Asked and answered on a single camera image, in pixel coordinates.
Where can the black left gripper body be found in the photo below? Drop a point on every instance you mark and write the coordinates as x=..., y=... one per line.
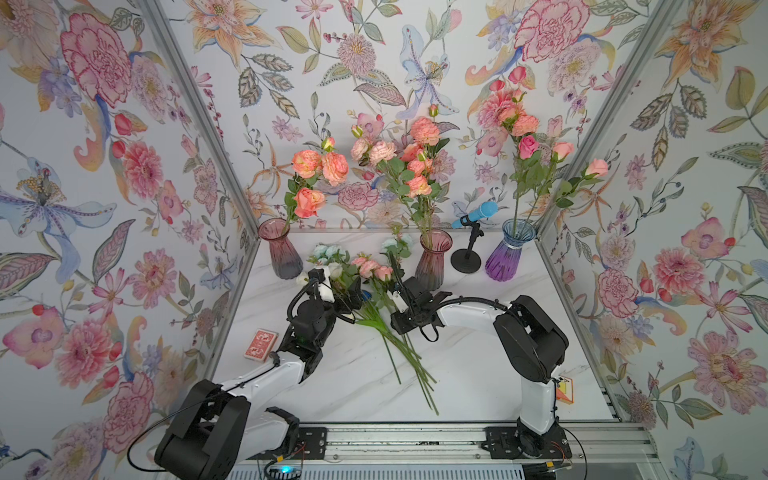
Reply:
x=329, y=314

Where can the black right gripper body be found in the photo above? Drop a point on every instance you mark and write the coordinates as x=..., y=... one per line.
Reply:
x=406, y=320

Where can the large peach peony stem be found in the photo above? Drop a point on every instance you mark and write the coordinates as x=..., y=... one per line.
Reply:
x=303, y=204

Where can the coral pink rose spray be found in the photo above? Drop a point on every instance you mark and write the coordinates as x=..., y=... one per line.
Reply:
x=422, y=192

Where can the coral rose spray stem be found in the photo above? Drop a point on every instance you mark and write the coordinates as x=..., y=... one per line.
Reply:
x=311, y=167

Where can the pale pink peony stem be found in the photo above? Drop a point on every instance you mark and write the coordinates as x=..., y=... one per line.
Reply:
x=382, y=157

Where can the magenta rose stem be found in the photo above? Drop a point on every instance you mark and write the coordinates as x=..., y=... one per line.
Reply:
x=526, y=162

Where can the coral pink carnation stem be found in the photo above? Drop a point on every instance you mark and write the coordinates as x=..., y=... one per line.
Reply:
x=426, y=139

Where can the coral carnation spray stem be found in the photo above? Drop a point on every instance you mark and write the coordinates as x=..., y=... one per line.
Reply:
x=505, y=120

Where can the light pink rose stem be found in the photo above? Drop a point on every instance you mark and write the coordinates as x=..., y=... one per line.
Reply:
x=579, y=180
x=544, y=176

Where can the single pink rose stem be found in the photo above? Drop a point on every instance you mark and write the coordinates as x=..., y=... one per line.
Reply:
x=402, y=190

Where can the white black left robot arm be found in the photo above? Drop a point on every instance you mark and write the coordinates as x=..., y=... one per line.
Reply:
x=221, y=425

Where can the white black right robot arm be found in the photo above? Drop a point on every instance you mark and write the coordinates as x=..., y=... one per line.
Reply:
x=534, y=345

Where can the pink ribbed glass vase centre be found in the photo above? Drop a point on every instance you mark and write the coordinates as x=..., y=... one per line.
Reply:
x=430, y=269

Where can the pink ribbed glass vase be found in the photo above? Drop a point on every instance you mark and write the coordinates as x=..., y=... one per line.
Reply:
x=285, y=260
x=430, y=269

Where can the pink ribbed glass vase left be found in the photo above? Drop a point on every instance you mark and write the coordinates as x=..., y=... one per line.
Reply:
x=285, y=260

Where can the bunch of artificial flowers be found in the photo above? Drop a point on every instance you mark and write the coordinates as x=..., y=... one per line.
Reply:
x=361, y=281

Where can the blue purple glass vase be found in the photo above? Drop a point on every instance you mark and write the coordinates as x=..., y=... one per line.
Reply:
x=503, y=263

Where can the red playing card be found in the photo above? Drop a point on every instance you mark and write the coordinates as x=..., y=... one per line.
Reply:
x=261, y=345

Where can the blue microphone on black stand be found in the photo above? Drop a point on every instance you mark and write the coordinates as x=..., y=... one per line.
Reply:
x=466, y=260

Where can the orange pink card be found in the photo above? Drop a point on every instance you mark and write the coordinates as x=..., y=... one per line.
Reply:
x=565, y=392

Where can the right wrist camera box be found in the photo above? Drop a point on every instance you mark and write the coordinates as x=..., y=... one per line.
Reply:
x=399, y=302

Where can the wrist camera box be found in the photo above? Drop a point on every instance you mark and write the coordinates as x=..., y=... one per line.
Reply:
x=320, y=279
x=399, y=302

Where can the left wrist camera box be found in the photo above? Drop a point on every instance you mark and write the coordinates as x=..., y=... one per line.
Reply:
x=320, y=279

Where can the right corner aluminium post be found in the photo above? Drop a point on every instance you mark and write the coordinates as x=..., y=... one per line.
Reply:
x=591, y=66

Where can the corner aluminium post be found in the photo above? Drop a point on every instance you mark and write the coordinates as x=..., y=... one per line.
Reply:
x=591, y=66
x=168, y=45

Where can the left corner aluminium post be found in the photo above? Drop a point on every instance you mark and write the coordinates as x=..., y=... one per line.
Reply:
x=168, y=45

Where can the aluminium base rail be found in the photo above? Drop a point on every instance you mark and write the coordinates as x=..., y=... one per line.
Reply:
x=584, y=450

